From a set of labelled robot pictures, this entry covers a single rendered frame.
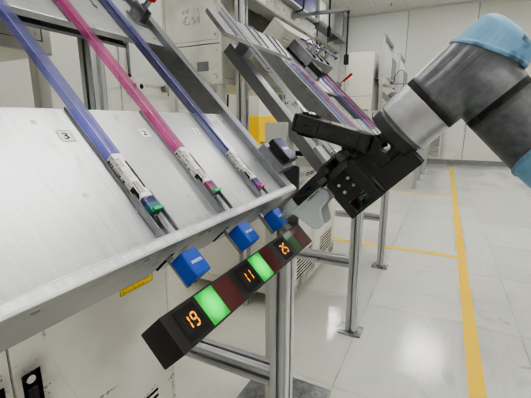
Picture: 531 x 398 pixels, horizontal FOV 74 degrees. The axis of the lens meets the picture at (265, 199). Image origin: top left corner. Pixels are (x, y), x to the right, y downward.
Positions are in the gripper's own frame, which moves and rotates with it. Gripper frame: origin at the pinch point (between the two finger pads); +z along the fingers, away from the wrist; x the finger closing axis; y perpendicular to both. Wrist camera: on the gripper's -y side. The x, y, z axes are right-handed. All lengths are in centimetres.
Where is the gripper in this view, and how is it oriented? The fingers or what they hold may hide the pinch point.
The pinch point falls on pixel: (285, 210)
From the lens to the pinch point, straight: 55.2
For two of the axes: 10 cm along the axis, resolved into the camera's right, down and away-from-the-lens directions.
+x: 4.5, -1.9, 8.7
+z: -6.4, 6.1, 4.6
